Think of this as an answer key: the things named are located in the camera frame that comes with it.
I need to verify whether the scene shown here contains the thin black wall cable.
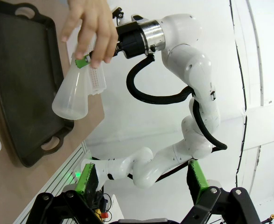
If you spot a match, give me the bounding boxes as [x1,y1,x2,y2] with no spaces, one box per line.
[229,0,248,187]

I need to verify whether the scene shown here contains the yellow box red button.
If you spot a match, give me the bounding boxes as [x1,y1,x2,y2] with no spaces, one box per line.
[94,207,112,221]

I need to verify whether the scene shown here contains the translucent plastic conical flask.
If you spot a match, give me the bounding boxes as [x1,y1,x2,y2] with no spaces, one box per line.
[51,52,90,121]

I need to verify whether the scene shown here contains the aluminium table frame rail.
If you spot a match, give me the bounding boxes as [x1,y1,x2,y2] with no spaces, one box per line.
[13,142,92,224]

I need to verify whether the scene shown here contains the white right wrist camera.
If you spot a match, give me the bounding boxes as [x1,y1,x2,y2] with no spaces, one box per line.
[111,7,145,26]

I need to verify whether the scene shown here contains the white wall conduit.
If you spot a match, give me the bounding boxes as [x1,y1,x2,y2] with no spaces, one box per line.
[246,0,266,107]

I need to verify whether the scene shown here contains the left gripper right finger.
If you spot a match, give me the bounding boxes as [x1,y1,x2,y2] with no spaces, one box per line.
[180,160,261,224]

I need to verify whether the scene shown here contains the dark brown plastic tray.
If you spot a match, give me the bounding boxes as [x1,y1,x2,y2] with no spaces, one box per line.
[0,1,75,168]

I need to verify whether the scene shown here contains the black right arm cable sleeve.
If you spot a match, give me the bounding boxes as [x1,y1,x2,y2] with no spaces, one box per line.
[126,55,228,151]

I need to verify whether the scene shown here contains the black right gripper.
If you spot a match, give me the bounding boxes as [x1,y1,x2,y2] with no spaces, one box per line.
[75,22,149,70]

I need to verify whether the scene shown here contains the person's left hand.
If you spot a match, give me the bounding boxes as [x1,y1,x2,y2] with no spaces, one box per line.
[61,0,119,69]

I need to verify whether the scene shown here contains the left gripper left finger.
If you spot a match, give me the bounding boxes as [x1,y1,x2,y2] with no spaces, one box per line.
[22,163,100,224]

